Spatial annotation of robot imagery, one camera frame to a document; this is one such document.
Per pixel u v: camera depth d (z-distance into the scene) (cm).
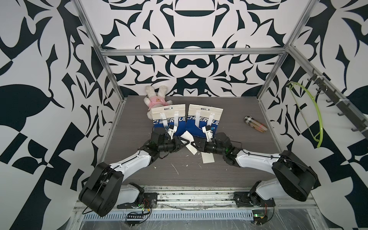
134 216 73
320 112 68
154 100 105
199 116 85
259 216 70
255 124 102
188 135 83
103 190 42
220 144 67
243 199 74
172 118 86
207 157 90
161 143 69
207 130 79
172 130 79
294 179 43
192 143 81
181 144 74
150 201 74
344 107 58
